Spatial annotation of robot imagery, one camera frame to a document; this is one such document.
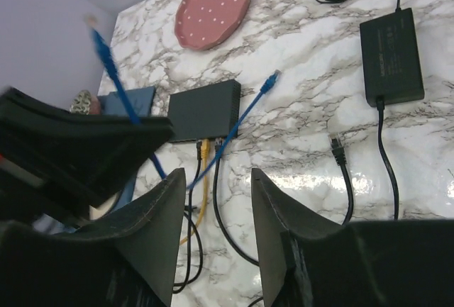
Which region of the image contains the black power cable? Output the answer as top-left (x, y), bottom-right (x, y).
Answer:
top-left (304, 0), bottom-right (402, 221)

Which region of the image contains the black network switch box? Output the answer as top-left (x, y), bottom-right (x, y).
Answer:
top-left (167, 79), bottom-right (241, 143)

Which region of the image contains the pink dotted plate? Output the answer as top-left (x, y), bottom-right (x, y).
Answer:
top-left (175, 0), bottom-right (250, 51)

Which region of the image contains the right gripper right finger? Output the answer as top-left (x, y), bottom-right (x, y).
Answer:
top-left (251, 168), bottom-right (453, 306)

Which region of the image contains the black power adapter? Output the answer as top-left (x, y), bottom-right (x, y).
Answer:
top-left (360, 8), bottom-right (425, 107)

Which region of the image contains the pink cream plate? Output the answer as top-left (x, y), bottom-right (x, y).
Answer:
top-left (89, 191), bottom-right (122, 221)

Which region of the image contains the black ethernet cable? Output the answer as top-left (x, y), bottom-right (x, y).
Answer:
top-left (172, 135), bottom-right (355, 294)

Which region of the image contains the blue ethernet cable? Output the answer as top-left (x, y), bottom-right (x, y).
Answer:
top-left (86, 16), bottom-right (282, 191)

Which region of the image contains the yellow ethernet cable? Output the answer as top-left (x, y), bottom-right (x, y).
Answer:
top-left (179, 138), bottom-right (212, 245)

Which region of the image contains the blue fabric placemat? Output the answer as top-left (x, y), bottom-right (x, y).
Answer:
top-left (98, 86), bottom-right (155, 213)

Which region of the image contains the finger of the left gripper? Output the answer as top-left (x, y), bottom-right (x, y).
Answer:
top-left (1, 87), bottom-right (173, 226)

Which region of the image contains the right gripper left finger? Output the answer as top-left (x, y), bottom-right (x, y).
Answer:
top-left (1, 168), bottom-right (186, 306)

